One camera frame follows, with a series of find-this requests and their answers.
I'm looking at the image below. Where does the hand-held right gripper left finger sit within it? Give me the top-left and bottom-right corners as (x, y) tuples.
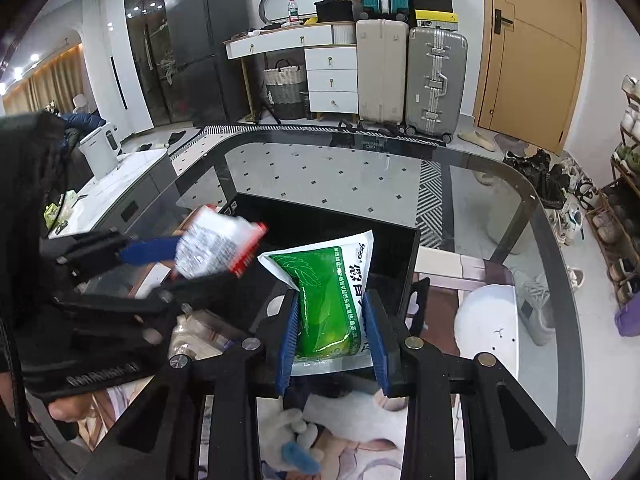
(75, 287), (302, 480)

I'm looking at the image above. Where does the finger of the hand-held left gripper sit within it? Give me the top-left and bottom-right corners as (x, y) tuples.
(52, 275), (241, 322)
(40, 229), (182, 281)

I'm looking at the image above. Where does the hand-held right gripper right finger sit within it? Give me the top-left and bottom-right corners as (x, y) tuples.
(361, 277), (571, 480)

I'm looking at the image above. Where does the bagged white rope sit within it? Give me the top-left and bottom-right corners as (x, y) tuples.
(170, 310), (246, 361)

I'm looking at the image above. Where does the red white snack packet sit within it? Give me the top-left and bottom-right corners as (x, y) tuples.
(172, 204), (268, 281)

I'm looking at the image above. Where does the green white packet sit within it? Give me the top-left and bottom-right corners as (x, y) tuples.
(257, 230), (375, 376)

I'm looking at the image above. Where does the white plush toy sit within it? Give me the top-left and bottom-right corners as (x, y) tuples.
(262, 407), (326, 480)

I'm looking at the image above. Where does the black storage box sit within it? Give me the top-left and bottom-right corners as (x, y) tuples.
(215, 192), (421, 361)

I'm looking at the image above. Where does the person's left hand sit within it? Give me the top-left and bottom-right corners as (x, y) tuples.
(47, 394), (93, 423)

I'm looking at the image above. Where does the white grey side cabinet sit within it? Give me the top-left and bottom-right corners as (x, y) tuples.
(47, 147), (177, 241)

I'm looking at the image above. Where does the white electric kettle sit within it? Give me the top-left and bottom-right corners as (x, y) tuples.
(79, 126), (123, 181)

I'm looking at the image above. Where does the blue jacket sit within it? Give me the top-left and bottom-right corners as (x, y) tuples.
(60, 112), (104, 134)

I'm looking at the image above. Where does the printed table mat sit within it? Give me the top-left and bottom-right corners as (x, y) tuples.
(75, 247), (518, 480)

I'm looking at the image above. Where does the beige curtain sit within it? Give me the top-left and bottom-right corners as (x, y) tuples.
(5, 45), (86, 116)

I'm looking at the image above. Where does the white round stool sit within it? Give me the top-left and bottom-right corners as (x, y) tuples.
(455, 285), (518, 376)

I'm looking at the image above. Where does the black white patterned rug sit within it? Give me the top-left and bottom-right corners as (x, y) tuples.
(170, 124), (456, 250)

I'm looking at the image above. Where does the grey sneaker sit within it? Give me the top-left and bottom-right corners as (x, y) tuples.
(515, 270), (556, 346)

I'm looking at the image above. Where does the dark glass cabinet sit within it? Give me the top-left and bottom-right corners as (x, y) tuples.
(122, 0), (173, 128)

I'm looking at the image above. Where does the wicker basket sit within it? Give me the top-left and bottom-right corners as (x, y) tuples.
(262, 59), (307, 121)

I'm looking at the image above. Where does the dark refrigerator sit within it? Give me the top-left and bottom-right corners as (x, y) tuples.
(164, 0), (251, 126)

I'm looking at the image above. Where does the beige slipper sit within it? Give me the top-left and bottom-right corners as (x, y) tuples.
(460, 130), (500, 152)

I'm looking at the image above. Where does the loose shoes pile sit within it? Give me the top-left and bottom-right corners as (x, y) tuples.
(502, 147), (601, 248)

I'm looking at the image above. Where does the purple bag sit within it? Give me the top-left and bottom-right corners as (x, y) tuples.
(614, 287), (640, 338)

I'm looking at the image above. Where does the white dresser desk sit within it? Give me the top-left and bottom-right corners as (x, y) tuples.
(223, 22), (361, 126)

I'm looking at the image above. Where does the oval desk mirror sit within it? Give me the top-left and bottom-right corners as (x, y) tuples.
(258, 0), (321, 27)

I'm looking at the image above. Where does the silver suitcase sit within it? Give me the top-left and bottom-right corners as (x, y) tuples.
(405, 27), (468, 143)

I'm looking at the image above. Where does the beige suitcase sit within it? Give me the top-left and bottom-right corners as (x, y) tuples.
(356, 19), (410, 128)

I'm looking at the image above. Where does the wooden shoe rack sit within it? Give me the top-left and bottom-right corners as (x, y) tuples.
(582, 75), (640, 311)

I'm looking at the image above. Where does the yellow black shoe box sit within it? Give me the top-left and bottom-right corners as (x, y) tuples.
(412, 9), (458, 31)

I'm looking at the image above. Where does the wooden door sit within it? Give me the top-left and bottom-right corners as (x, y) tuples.
(472, 0), (588, 153)

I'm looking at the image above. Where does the assorted shoes row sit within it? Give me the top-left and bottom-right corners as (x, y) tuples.
(590, 75), (640, 306)

